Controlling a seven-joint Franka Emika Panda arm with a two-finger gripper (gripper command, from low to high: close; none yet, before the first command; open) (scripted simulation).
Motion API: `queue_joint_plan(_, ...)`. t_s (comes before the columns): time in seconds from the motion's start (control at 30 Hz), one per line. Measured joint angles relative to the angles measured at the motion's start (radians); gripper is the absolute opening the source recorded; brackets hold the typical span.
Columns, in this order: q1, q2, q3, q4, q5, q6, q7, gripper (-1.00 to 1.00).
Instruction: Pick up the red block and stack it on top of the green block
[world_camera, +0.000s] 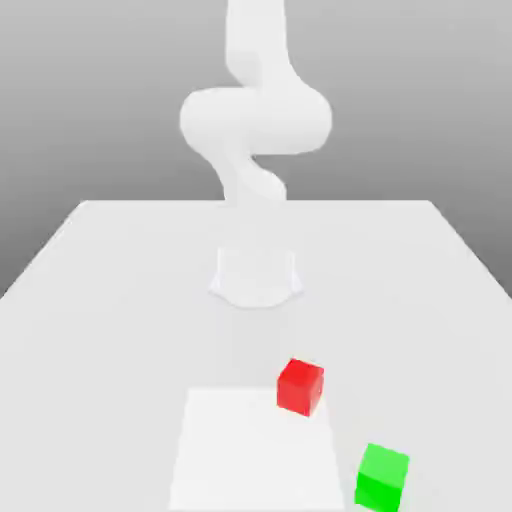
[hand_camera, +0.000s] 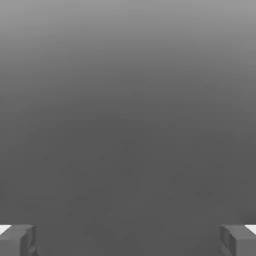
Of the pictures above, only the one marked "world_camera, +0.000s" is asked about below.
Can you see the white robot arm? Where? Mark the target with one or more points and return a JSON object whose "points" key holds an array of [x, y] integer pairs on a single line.
{"points": [[256, 120]]}

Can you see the small red cube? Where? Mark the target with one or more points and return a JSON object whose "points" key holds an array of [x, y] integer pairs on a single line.
{"points": [[299, 388]]}

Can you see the small green cube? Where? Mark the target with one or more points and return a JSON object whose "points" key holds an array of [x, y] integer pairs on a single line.
{"points": [[382, 476]]}

